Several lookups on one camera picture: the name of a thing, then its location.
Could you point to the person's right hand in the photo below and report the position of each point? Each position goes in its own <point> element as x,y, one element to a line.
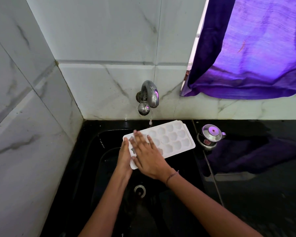
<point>148,160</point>

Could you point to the person's left hand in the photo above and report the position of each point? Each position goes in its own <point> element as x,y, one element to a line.
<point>124,157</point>

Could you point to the person's right little finger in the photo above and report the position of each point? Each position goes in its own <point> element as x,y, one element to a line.
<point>151,143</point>

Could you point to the person's left thumb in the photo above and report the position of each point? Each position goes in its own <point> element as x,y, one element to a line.
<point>126,148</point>

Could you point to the person's right thumb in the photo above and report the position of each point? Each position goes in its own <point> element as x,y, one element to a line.
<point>136,162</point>

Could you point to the person's right middle finger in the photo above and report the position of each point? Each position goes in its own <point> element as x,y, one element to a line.
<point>136,140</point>

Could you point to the white ice cube tray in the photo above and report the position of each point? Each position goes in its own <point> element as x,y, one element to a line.
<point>167,140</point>

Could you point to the person's right forearm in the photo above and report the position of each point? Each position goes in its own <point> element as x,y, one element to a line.
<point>209,209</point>

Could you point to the person's left forearm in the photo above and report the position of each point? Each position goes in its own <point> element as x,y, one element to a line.
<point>106,204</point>

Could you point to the steel sink drain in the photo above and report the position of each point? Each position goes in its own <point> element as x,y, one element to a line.
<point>140,190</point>

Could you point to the black kitchen sink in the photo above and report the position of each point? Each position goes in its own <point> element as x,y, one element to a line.
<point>148,194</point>

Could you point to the small steel lidded pot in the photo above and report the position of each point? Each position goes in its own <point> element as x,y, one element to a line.
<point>210,136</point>

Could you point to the purple curtain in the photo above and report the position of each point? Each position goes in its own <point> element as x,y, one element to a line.
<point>249,46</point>

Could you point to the chrome wall tap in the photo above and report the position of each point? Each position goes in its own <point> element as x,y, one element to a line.
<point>148,97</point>

